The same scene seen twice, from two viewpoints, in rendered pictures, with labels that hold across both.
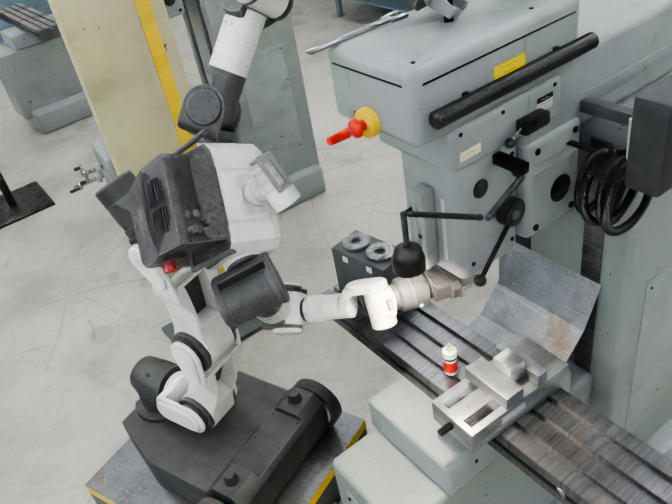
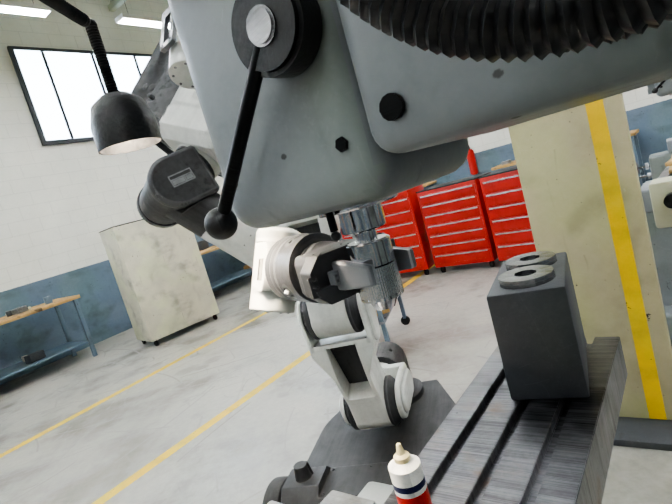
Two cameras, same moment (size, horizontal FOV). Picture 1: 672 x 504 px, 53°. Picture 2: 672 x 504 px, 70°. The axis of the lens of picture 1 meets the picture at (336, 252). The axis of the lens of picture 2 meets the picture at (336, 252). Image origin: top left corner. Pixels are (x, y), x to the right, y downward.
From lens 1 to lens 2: 168 cm
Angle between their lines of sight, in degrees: 68
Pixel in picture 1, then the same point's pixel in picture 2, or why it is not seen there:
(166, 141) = (582, 174)
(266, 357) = (632, 478)
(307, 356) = not seen: outside the picture
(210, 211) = (163, 88)
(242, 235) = (174, 118)
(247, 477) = (310, 485)
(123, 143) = (532, 168)
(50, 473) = not seen: hidden behind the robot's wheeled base
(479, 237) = (229, 108)
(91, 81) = not seen: hidden behind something
